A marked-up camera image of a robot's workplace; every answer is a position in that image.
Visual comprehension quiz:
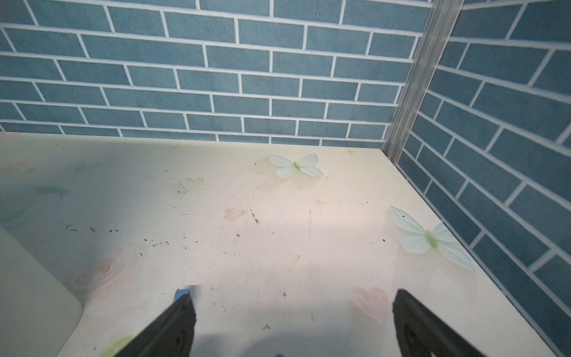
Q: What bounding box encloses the metal corner frame post right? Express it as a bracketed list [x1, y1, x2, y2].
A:
[383, 0, 464, 165]

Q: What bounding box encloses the white plastic drawer cabinet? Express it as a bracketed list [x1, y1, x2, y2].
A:
[1, 229, 83, 356]

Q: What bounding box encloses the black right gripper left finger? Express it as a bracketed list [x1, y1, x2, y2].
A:
[116, 293, 196, 357]

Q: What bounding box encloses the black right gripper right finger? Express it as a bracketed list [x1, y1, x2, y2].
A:
[393, 289, 484, 357]

